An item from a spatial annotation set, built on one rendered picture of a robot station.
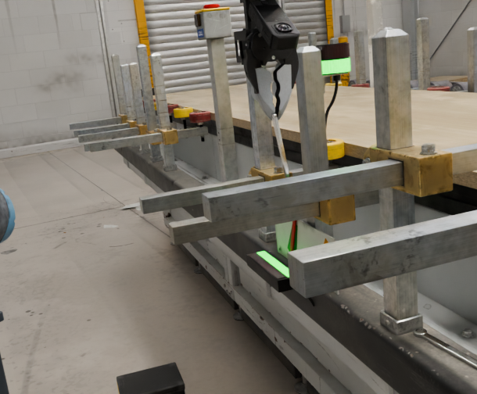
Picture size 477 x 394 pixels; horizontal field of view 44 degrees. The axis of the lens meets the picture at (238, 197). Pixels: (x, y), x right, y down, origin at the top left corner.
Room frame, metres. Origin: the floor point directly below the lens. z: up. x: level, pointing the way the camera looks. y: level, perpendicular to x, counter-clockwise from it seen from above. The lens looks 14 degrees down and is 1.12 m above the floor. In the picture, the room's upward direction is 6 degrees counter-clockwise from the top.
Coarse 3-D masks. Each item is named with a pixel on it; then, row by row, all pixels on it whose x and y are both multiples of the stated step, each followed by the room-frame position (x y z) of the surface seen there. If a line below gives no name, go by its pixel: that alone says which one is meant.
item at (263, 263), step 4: (252, 256) 1.17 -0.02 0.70; (256, 256) 1.17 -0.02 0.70; (260, 256) 1.17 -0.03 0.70; (256, 260) 1.14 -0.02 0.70; (260, 260) 1.14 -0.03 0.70; (264, 260) 1.14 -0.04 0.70; (260, 264) 1.12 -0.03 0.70; (264, 264) 1.12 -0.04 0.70; (268, 264) 1.12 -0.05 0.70; (264, 268) 1.10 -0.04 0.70; (268, 268) 1.09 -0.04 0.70; (272, 268) 1.09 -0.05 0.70; (272, 272) 1.07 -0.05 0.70; (276, 272) 1.07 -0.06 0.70; (280, 272) 1.07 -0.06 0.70; (276, 276) 1.05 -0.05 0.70; (280, 276) 1.05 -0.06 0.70; (284, 276) 1.05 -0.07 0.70
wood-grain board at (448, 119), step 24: (168, 96) 3.37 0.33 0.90; (192, 96) 3.17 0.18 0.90; (240, 96) 2.83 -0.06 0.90; (336, 96) 2.34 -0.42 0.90; (360, 96) 2.24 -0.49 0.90; (432, 96) 1.99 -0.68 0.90; (456, 96) 1.91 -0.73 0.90; (240, 120) 1.93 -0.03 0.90; (288, 120) 1.76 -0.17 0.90; (336, 120) 1.64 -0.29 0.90; (360, 120) 1.59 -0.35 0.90; (432, 120) 1.46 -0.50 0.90; (456, 120) 1.42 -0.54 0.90; (360, 144) 1.24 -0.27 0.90; (456, 144) 1.13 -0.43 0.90
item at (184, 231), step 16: (368, 192) 1.01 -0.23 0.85; (288, 208) 0.97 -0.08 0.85; (304, 208) 0.98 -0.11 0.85; (176, 224) 0.92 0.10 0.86; (192, 224) 0.91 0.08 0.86; (208, 224) 0.92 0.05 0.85; (224, 224) 0.93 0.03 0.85; (240, 224) 0.94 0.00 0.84; (256, 224) 0.95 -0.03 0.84; (272, 224) 0.96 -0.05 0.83; (176, 240) 0.91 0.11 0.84; (192, 240) 0.91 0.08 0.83
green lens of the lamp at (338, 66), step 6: (330, 60) 1.03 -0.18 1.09; (336, 60) 1.03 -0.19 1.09; (342, 60) 1.03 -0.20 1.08; (348, 60) 1.04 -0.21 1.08; (324, 66) 1.04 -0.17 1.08; (330, 66) 1.03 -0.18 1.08; (336, 66) 1.03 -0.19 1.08; (342, 66) 1.03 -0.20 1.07; (348, 66) 1.04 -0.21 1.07; (324, 72) 1.04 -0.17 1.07; (330, 72) 1.03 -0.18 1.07; (336, 72) 1.03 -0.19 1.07; (342, 72) 1.03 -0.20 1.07
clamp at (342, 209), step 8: (328, 200) 0.95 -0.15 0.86; (336, 200) 0.96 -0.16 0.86; (344, 200) 0.96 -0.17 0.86; (352, 200) 0.96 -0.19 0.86; (320, 208) 0.98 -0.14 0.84; (328, 208) 0.95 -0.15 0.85; (336, 208) 0.96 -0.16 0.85; (344, 208) 0.96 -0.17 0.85; (352, 208) 0.96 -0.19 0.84; (320, 216) 0.98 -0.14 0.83; (328, 216) 0.95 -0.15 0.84; (336, 216) 0.95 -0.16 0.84; (344, 216) 0.96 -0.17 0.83; (352, 216) 0.96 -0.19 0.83; (328, 224) 0.96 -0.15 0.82
